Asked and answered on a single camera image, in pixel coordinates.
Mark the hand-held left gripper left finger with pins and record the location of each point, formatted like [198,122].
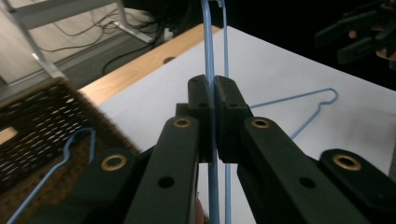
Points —
[183,161]

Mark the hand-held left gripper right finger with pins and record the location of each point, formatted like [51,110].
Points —
[267,161]

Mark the brown wicker basket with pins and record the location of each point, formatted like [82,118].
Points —
[37,118]

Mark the white table cover sheet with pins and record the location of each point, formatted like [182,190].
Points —
[280,71]

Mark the white power strip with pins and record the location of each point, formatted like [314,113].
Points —
[168,33]

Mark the white metal desk frame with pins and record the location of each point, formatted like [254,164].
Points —
[46,12]

